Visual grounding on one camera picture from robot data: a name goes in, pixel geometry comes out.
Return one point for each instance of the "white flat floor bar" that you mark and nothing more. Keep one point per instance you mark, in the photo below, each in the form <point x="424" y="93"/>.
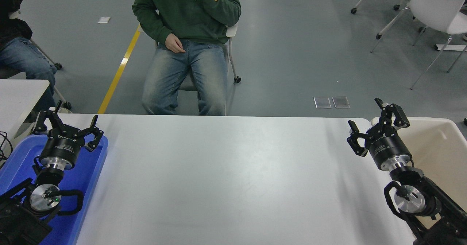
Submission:
<point x="450" y="47"/>

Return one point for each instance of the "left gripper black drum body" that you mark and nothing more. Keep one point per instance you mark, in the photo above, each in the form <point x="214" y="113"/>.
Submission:
<point x="62" y="148"/>

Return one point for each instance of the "white chair with chrome legs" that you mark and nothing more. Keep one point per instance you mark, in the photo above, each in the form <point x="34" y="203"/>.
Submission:
<point x="434" y="4"/>

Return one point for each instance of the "white wheeled chair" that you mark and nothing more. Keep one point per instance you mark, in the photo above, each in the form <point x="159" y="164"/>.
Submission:
<point x="232" y="30"/>

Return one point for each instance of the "clear floor plate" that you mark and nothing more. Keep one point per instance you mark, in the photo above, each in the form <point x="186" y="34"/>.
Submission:
<point x="322" y="102"/>
<point x="341" y="102"/>

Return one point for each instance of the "white side table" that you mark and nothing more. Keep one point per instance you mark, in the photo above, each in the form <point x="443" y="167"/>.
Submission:
<point x="18" y="95"/>

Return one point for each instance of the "blue plastic tray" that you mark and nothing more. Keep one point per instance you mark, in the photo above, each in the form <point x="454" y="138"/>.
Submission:
<point x="89" y="172"/>

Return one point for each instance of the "large pale bin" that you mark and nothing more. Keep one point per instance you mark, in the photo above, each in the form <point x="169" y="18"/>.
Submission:
<point x="441" y="154"/>

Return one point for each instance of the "seated person's right hand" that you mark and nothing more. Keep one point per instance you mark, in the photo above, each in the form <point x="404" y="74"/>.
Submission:
<point x="175" y="43"/>

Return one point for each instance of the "white paper scrap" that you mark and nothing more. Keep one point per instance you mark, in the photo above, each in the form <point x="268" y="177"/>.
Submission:
<point x="104" y="19"/>

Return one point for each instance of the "seated person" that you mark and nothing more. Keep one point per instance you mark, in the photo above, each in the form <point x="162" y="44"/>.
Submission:
<point x="204" y="22"/>

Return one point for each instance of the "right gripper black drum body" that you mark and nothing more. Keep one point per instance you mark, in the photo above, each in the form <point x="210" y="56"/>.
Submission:
<point x="388" y="150"/>

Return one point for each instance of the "grey wheeled chair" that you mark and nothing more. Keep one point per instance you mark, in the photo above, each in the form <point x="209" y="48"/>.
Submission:
<point x="58" y="66"/>

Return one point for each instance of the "person beside side table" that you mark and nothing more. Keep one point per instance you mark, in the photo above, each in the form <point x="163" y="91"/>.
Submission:
<point x="22" y="59"/>

